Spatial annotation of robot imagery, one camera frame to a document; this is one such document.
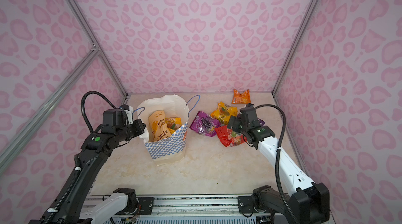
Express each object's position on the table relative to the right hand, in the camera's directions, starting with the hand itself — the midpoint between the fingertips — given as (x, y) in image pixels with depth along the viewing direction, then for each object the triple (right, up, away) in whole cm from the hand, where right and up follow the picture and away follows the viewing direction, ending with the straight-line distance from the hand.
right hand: (236, 122), depth 81 cm
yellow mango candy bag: (-35, -2, +14) cm, 38 cm away
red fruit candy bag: (-3, -10, +10) cm, 14 cm away
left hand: (-44, +1, -6) cm, 45 cm away
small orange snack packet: (+11, +14, +30) cm, 35 cm away
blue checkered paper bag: (-32, -13, -4) cm, 35 cm away
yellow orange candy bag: (-4, +4, +20) cm, 21 cm away
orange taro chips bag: (-41, -4, +5) cm, 42 cm away
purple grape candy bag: (-16, -3, +14) cm, 22 cm away
